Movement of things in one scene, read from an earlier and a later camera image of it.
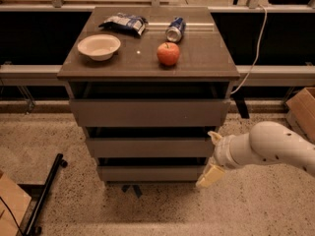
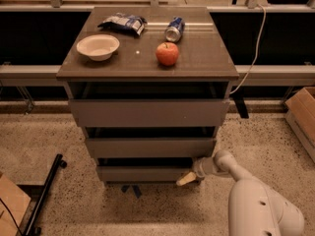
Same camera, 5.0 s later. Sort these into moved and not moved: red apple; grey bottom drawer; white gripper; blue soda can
Moved: white gripper
Not moved: grey bottom drawer; red apple; blue soda can
